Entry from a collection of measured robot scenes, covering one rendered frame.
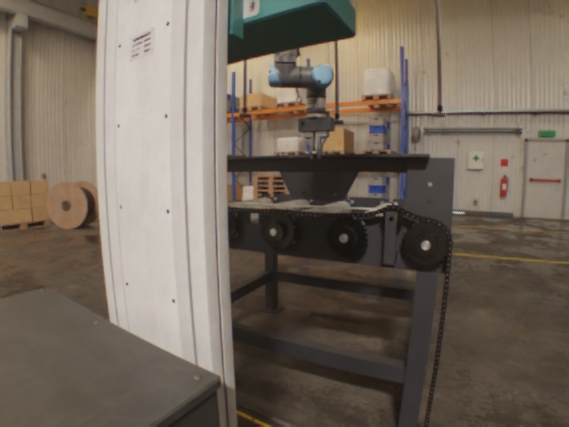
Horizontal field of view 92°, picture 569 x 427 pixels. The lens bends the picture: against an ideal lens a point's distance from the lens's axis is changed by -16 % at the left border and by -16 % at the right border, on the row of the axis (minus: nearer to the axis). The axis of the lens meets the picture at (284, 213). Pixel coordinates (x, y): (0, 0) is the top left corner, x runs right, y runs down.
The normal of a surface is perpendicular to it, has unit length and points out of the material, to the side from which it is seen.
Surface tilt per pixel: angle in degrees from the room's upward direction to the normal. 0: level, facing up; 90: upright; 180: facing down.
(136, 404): 0
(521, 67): 90
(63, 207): 90
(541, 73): 90
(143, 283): 90
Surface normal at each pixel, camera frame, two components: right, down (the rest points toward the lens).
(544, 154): -0.46, 0.11
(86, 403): 0.00, -0.99
